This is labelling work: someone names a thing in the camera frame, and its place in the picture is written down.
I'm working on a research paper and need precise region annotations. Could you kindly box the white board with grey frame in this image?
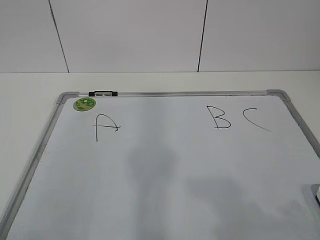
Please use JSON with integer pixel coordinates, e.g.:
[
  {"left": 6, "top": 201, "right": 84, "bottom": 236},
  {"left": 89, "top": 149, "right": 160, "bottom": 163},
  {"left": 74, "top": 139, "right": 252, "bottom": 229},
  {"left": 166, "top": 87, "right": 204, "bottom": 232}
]
[{"left": 0, "top": 90, "right": 320, "bottom": 240}]

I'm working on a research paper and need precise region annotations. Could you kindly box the round green magnet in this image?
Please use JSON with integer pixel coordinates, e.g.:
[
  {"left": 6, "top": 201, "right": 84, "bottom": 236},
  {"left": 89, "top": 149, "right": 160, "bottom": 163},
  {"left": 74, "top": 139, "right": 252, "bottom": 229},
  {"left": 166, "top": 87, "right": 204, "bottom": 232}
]
[{"left": 73, "top": 97, "right": 96, "bottom": 112}]

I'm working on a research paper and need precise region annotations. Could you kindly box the black hanging clip on frame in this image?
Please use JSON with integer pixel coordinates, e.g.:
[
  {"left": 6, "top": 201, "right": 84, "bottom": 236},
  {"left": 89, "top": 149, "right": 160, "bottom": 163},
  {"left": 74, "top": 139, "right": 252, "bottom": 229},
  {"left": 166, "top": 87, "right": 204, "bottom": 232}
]
[{"left": 88, "top": 91, "right": 118, "bottom": 97}]

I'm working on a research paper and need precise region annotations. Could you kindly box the white eraser with black base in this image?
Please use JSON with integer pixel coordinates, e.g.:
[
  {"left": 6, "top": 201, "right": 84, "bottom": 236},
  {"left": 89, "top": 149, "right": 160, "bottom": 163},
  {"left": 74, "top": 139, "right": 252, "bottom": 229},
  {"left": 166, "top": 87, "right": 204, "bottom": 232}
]
[{"left": 310, "top": 184, "right": 320, "bottom": 206}]

